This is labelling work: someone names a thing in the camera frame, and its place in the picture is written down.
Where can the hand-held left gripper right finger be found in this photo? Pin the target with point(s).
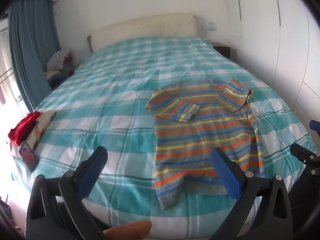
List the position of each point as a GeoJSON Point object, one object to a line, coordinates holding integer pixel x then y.
{"type": "Point", "coordinates": [226, 175]}

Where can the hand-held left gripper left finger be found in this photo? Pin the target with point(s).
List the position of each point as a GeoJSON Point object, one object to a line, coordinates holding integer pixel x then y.
{"type": "Point", "coordinates": [91, 172]}

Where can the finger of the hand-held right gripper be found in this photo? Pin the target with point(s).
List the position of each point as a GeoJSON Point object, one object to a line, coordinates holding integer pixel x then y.
{"type": "Point", "coordinates": [315, 125]}
{"type": "Point", "coordinates": [306, 157]}

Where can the striped knit sweater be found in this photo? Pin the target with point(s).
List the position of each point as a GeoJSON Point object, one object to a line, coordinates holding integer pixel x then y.
{"type": "Point", "coordinates": [200, 135]}

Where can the pile of assorted clothes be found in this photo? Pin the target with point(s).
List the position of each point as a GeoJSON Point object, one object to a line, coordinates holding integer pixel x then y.
{"type": "Point", "coordinates": [58, 62]}

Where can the person's left hand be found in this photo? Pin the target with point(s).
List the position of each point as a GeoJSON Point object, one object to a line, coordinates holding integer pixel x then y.
{"type": "Point", "coordinates": [130, 230]}

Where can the red black printed pouch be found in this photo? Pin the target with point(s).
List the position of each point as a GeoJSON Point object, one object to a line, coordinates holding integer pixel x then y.
{"type": "Point", "coordinates": [27, 156]}

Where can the beige patterned folded cloth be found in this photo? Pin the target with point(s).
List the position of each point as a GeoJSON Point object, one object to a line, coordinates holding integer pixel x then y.
{"type": "Point", "coordinates": [43, 122]}

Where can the teal plaid bed sheet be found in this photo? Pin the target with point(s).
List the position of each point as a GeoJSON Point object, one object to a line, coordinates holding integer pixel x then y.
{"type": "Point", "coordinates": [100, 92]}

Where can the red folded cloth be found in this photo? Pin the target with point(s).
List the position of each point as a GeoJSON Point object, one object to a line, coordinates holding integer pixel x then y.
{"type": "Point", "coordinates": [23, 127]}

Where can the white wardrobe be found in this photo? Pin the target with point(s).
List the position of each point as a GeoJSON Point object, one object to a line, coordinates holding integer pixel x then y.
{"type": "Point", "coordinates": [275, 30]}

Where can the dark wooden nightstand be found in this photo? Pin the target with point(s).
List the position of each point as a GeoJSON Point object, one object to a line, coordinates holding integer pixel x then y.
{"type": "Point", "coordinates": [221, 48]}

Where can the metal window railing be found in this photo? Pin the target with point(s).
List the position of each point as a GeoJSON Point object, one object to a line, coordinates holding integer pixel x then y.
{"type": "Point", "coordinates": [6, 75]}

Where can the blue curtain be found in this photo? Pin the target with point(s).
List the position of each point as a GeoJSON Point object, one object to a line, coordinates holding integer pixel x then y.
{"type": "Point", "coordinates": [32, 47]}

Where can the cream padded headboard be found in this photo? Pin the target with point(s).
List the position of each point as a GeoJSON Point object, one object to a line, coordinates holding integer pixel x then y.
{"type": "Point", "coordinates": [140, 28]}

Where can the white wall socket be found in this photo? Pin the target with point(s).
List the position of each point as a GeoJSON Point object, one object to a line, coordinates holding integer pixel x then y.
{"type": "Point", "coordinates": [211, 25]}

